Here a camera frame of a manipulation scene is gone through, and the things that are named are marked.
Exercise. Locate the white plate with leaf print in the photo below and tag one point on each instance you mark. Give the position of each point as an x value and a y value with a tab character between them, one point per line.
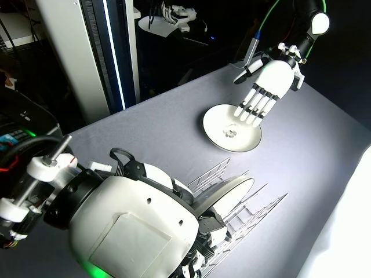
220	124
232	194

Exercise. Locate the spare white robot hand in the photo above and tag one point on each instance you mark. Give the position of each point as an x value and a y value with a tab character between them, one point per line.
179	11

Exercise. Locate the grey table cloth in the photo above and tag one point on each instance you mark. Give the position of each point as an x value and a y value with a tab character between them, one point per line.
304	162

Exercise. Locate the white column with black stripe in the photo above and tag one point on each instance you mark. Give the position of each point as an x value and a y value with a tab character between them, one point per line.
75	58

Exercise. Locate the white sheet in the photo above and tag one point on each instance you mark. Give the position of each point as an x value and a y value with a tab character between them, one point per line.
156	27

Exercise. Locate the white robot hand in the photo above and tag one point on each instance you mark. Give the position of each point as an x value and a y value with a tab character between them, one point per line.
275	76
130	208

